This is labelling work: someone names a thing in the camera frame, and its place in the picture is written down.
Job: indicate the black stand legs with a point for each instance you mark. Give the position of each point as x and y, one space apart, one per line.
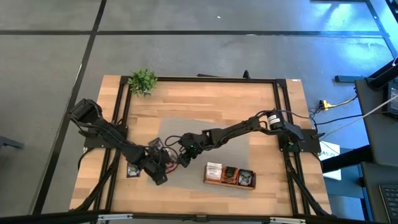
351 158

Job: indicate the black pole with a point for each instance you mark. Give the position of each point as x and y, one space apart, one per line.
384 76

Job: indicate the black keyboard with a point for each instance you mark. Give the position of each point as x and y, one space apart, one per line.
390 199

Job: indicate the brown wooden tea box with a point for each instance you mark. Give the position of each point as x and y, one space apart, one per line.
230 186

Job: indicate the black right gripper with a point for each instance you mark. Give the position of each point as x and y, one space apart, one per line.
192 144

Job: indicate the teal metal bar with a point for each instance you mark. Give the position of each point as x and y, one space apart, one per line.
348 79

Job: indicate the green plant in white pot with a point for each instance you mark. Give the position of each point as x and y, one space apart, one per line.
143 82

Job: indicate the dark blackcurrant tea packet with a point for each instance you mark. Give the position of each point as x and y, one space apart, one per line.
133 170
156 143
246 178

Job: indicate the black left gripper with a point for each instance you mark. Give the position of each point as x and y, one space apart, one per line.
157 168

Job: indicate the grey desk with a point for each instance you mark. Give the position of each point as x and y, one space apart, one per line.
373 133

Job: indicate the white floor sign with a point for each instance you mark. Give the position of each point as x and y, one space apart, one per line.
328 147

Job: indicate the black aluminium table frame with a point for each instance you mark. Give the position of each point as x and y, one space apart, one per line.
217 79

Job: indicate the grey woven placemat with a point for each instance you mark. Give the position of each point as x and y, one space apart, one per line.
224 155

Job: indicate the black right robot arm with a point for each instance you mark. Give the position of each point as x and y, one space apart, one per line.
242 127

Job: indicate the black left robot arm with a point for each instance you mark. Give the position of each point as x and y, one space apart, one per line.
109 137

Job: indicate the grey furniture foot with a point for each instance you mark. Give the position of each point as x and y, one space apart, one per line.
11 143

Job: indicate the black rig crossbar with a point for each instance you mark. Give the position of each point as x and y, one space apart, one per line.
161 217

